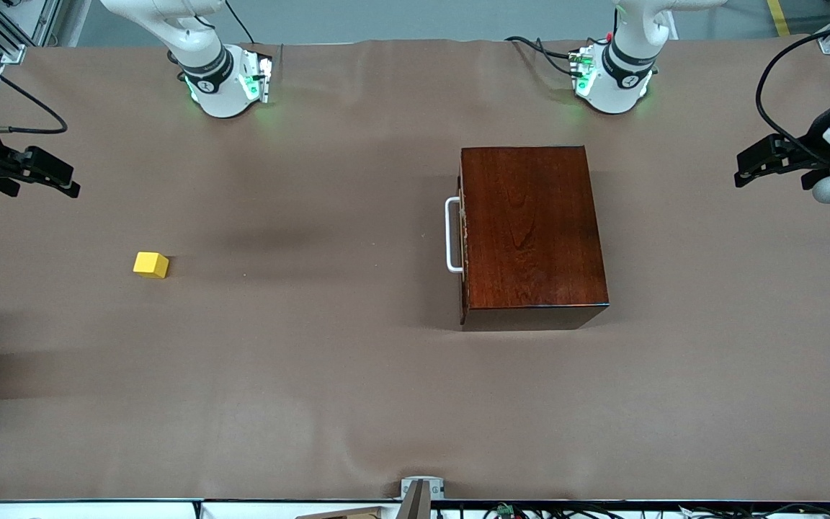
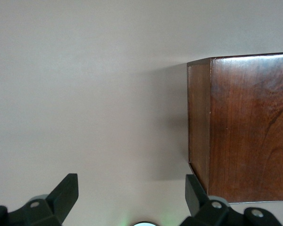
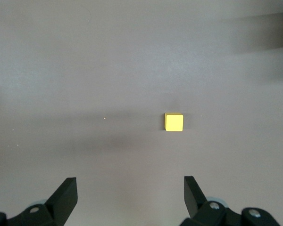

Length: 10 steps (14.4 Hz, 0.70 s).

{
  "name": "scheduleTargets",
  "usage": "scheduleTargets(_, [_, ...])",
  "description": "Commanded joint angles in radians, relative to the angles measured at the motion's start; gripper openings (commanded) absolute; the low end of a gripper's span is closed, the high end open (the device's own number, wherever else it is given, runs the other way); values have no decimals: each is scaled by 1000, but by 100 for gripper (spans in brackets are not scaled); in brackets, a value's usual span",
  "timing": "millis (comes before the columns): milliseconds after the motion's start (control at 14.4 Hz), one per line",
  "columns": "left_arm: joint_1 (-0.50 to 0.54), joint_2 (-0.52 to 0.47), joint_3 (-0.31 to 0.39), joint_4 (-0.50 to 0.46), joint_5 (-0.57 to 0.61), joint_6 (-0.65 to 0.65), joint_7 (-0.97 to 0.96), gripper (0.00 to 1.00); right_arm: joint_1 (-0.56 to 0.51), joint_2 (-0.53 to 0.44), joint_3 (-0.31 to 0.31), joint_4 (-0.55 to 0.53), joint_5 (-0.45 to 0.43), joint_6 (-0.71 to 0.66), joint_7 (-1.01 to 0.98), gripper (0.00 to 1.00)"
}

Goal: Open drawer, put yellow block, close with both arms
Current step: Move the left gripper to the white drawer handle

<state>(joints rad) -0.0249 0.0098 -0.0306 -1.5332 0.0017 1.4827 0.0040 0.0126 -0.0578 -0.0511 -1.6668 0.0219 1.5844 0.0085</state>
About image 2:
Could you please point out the dark brown wooden cabinet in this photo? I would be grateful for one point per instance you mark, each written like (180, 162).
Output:
(245, 129)

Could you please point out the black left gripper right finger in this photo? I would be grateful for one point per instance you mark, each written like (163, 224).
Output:
(198, 202)

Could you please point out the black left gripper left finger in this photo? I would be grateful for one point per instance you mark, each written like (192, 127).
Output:
(61, 200)

